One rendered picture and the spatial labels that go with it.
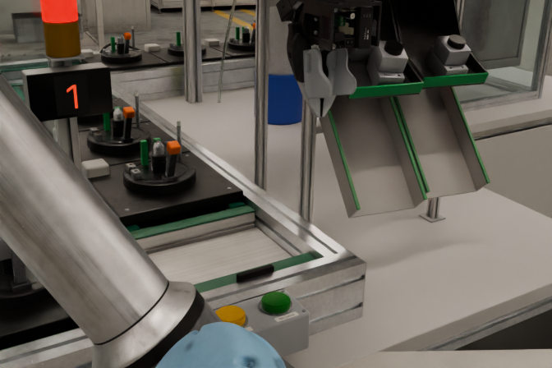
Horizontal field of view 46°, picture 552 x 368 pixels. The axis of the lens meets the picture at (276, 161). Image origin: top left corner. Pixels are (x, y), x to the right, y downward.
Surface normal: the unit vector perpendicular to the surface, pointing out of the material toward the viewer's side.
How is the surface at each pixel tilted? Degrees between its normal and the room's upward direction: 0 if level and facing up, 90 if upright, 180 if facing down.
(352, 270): 90
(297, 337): 90
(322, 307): 90
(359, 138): 45
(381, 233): 0
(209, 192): 0
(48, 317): 0
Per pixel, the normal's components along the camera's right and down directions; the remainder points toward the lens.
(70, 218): 0.53, -0.14
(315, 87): -0.86, 0.22
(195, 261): 0.02, -0.93
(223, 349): -0.63, -0.66
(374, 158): 0.26, -0.42
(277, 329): 0.51, 0.32
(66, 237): 0.33, 0.04
